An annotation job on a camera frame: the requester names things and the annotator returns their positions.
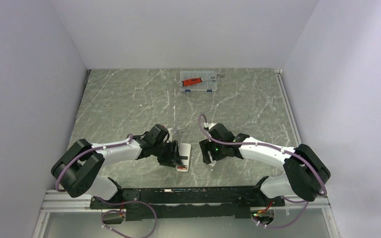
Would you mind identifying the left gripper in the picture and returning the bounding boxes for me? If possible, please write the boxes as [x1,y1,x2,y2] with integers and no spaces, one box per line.
[152,139,183,167]

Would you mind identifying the white remote control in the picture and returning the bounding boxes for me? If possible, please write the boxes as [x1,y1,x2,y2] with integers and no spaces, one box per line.
[176,143,191,172]

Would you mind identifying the white battery cover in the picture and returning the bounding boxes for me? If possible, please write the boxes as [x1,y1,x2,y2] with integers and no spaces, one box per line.
[209,160,217,167]

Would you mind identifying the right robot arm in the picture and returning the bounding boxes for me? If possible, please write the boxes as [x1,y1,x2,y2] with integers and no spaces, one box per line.
[199,123,331,206]

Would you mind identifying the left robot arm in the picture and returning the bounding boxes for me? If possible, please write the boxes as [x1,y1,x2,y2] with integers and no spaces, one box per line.
[51,124,191,208]

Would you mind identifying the clear plastic organizer box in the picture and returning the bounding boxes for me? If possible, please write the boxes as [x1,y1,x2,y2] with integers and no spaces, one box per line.
[178,71,221,93]

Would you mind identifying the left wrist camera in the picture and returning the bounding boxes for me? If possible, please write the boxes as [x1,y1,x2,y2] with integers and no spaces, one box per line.
[168,127,179,136]

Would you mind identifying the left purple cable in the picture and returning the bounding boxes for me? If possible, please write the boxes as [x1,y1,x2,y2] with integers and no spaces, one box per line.
[55,134,158,238]

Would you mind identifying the purple cable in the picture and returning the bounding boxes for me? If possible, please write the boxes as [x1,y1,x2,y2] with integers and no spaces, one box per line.
[198,114,328,230]
[55,134,158,238]

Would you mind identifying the black base frame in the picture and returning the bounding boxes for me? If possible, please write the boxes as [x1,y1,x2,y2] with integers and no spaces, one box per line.
[90,185,285,221]

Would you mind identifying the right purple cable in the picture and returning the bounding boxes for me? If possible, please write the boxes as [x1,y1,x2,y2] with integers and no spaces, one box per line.
[198,114,328,230]

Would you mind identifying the aluminium rail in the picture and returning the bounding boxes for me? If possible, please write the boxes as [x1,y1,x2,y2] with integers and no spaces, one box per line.
[273,69,331,209]

